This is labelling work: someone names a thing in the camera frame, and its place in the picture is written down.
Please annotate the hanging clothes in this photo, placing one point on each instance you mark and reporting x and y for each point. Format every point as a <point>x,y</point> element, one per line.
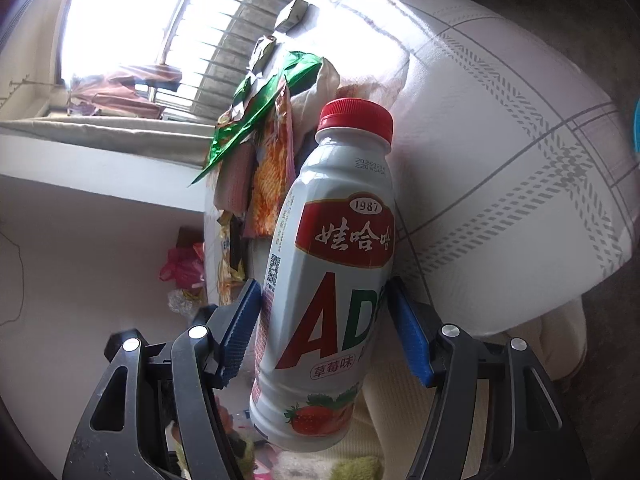
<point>120,92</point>

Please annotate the white tissue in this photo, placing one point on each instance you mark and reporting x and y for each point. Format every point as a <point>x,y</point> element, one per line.
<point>325,82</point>

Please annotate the pink plastic bag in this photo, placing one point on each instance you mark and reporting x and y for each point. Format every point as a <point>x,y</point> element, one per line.
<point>180,267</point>

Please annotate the pink packet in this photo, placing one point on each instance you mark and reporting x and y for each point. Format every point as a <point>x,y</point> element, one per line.
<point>235,180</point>

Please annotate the orange snack bag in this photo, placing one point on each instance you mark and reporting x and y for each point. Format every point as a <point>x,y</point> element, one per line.
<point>270,180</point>

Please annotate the beige curtain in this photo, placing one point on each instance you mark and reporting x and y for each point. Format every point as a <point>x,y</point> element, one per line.
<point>100,140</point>

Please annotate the balcony railing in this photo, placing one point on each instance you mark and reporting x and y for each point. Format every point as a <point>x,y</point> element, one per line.
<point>215,60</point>

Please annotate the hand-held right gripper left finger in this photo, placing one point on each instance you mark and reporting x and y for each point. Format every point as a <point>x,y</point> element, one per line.
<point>240,330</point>

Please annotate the person's green fluffy garment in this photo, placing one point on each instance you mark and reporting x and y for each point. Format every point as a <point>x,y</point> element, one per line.
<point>352,471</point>

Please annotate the yellow snack packet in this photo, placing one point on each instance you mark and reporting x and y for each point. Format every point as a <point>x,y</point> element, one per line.
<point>231,250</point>

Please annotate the white milk bottle red cap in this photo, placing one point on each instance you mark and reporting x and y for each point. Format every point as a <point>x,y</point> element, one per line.
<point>330,210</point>

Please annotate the green snack bag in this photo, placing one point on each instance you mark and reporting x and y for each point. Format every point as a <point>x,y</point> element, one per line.
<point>250,115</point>

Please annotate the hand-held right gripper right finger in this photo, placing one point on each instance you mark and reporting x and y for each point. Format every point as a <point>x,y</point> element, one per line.
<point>410,335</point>

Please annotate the blue plastic wastebasket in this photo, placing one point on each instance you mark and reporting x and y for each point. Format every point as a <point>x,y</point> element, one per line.
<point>636,132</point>

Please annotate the pale snack packet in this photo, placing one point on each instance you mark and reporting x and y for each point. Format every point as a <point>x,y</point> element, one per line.
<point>262,52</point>

